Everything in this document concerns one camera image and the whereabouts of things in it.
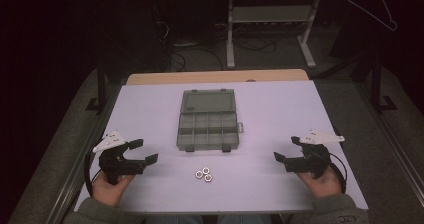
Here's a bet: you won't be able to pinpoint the grey clear compartment box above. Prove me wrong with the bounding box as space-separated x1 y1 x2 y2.
176 88 245 153

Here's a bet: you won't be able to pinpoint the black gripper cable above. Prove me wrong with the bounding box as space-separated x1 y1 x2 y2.
84 151 102 197
327 151 349 194

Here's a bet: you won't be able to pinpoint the black metal stand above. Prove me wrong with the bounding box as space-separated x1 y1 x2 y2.
369 48 399 114
85 58 110 114

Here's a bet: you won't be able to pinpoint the person's right hand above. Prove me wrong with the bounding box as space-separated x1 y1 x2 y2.
297 165 343 199

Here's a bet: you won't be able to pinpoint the white wire clothes hanger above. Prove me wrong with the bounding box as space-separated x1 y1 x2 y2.
342 0 400 32

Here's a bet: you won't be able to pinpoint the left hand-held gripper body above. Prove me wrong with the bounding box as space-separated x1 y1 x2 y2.
92 129 148 186

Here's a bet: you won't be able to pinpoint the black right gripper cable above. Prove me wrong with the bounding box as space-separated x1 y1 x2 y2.
327 151 349 194

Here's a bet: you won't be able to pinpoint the black floor cables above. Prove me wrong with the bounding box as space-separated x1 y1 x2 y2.
152 18 278 72

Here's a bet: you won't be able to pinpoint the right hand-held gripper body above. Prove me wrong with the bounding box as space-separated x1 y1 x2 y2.
284 128 346 179

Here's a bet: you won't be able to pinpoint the white metal frame desk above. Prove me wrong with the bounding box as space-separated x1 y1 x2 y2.
213 0 324 70

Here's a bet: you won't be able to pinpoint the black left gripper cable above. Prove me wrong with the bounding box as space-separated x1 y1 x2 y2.
84 151 102 197

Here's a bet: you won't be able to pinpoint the person's left hand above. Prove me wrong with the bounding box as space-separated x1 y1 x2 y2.
91 173 136 208

